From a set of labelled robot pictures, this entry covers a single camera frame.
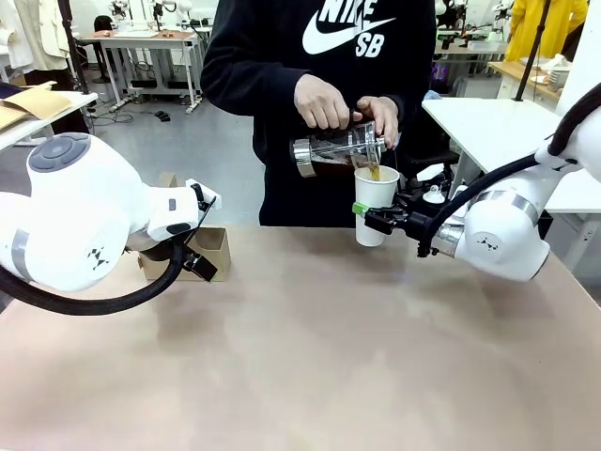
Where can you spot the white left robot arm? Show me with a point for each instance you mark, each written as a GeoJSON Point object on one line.
{"type": "Point", "coordinates": [70, 211]}

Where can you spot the white stacked items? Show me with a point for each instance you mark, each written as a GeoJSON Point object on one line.
{"type": "Point", "coordinates": [559, 70]}

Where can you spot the person's left forearm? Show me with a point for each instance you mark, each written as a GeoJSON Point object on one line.
{"type": "Point", "coordinates": [418, 108]}

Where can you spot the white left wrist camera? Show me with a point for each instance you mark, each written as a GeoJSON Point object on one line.
{"type": "Point", "coordinates": [206, 190]}

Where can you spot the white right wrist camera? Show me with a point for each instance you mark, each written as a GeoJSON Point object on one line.
{"type": "Point", "coordinates": [433, 193]}

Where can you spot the person's left hand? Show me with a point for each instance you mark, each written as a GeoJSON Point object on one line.
{"type": "Point", "coordinates": [382, 115]}

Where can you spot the tall white paper cup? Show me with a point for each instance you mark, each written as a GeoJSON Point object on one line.
{"type": "Point", "coordinates": [375, 190]}

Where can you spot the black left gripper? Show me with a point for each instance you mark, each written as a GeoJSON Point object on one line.
{"type": "Point", "coordinates": [157, 254]}

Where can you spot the person's right forearm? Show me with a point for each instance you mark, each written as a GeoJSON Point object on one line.
{"type": "Point", "coordinates": [253, 80]}

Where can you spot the black background chair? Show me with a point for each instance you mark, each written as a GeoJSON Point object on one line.
{"type": "Point", "coordinates": [102, 28]}

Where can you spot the person's right hand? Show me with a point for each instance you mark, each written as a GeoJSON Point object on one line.
{"type": "Point", "coordinates": [324, 101]}

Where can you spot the white hanging coat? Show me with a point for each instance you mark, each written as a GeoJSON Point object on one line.
{"type": "Point", "coordinates": [47, 28]}

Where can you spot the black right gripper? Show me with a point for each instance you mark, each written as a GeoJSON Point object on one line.
{"type": "Point", "coordinates": [419, 224]}

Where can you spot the brown cardboard cup carrier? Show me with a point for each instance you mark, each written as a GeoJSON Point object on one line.
{"type": "Point", "coordinates": [213, 253]}

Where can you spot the person in yellow coat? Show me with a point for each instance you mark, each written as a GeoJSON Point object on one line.
{"type": "Point", "coordinates": [530, 28]}

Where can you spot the black tripod pole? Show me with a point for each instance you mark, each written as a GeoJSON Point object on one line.
{"type": "Point", "coordinates": [72, 47]}
{"type": "Point", "coordinates": [530, 61]}

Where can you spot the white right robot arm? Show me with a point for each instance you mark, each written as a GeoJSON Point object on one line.
{"type": "Point", "coordinates": [502, 235]}

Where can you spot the glass French press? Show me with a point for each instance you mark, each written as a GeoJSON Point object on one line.
{"type": "Point", "coordinates": [328, 150]}

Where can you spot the black Nike hoodie torso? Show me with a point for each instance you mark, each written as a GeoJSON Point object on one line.
{"type": "Point", "coordinates": [282, 197]}

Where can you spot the wooden workbench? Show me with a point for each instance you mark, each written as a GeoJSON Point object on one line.
{"type": "Point", "coordinates": [512, 70]}

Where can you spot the white desk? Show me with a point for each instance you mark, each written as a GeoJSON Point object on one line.
{"type": "Point", "coordinates": [493, 122]}

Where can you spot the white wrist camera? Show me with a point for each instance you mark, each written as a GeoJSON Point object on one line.
{"type": "Point", "coordinates": [433, 193]}
{"type": "Point", "coordinates": [206, 190]}

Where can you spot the white side table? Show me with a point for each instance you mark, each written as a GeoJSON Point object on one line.
{"type": "Point", "coordinates": [47, 127]}

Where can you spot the white lab table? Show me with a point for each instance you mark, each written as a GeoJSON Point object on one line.
{"type": "Point", "coordinates": [141, 40]}

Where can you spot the brown paper bag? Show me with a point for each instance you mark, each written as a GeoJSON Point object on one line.
{"type": "Point", "coordinates": [37, 103]}

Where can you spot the black office chair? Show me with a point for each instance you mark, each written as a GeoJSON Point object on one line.
{"type": "Point", "coordinates": [432, 162]}

